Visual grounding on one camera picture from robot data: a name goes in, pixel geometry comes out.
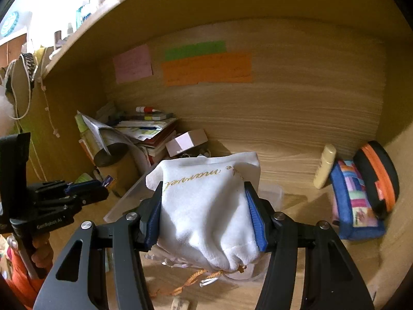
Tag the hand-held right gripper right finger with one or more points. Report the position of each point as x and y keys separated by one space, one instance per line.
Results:
x=256 y=222

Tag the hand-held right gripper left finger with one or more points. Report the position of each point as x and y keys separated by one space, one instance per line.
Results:
x=152 y=224

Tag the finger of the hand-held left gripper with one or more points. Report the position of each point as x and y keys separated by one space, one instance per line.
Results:
x=95 y=195
x=84 y=186

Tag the clear plastic storage box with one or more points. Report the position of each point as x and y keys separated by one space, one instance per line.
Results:
x=129 y=197

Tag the wooden desktop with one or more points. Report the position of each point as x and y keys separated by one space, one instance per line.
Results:
x=300 y=264

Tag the person's left hand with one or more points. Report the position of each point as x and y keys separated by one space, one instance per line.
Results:
x=43 y=252

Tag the brown cylinder container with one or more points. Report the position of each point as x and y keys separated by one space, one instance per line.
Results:
x=119 y=168

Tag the white paper sheet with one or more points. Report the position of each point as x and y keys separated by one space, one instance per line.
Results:
x=96 y=129

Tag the green bottle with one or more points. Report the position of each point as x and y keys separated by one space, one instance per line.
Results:
x=83 y=126

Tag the orange ribbon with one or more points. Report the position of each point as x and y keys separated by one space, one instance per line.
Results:
x=187 y=281

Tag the stack of books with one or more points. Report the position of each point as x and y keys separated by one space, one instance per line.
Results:
x=151 y=135

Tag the beige eraser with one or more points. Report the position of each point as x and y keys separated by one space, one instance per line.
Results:
x=184 y=304

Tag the cream tube bottle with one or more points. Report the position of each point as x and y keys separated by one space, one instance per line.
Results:
x=325 y=168

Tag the small white box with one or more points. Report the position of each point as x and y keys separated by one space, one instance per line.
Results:
x=187 y=142

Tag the white red marker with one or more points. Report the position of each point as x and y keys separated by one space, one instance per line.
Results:
x=148 y=109

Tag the blue patchwork pouch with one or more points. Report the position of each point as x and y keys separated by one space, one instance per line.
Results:
x=358 y=206

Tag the white fluffy pompom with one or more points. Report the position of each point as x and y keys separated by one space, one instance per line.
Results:
x=5 y=113

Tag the black orange zip case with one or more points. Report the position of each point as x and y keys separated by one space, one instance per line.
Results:
x=377 y=174

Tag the pink sticky note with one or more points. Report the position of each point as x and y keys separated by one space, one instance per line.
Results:
x=133 y=64

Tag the orange sticky note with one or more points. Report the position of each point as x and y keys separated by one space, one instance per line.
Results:
x=206 y=69

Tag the green sticky note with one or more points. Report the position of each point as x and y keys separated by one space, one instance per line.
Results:
x=195 y=51

